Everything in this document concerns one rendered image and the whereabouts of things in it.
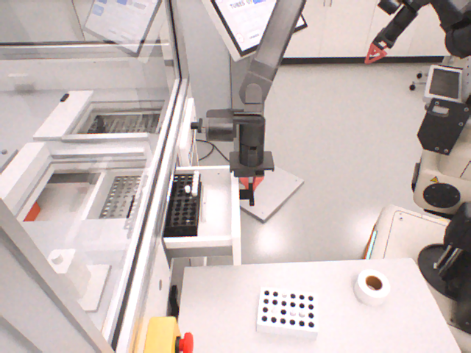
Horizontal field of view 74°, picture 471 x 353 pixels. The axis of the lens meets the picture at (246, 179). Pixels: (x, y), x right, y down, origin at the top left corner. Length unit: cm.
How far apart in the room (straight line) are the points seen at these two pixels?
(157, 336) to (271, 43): 57
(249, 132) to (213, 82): 179
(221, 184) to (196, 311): 34
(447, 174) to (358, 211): 100
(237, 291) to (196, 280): 10
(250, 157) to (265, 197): 130
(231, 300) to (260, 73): 50
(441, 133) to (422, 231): 75
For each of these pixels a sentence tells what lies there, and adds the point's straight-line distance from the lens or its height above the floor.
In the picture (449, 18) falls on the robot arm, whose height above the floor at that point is 126.
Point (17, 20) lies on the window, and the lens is 34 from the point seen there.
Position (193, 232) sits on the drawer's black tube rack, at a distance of 75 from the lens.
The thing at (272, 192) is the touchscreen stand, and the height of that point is 3.
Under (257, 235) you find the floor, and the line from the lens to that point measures 183.
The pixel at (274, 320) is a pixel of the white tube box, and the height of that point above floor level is 78.
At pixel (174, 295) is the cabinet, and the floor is 71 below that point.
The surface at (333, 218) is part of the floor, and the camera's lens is 198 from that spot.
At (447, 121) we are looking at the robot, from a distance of 103.
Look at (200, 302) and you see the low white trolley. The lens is 77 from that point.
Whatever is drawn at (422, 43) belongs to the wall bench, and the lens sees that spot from 425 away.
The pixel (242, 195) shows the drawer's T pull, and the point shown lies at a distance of 76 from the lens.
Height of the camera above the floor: 144
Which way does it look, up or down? 42 degrees down
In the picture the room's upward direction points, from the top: straight up
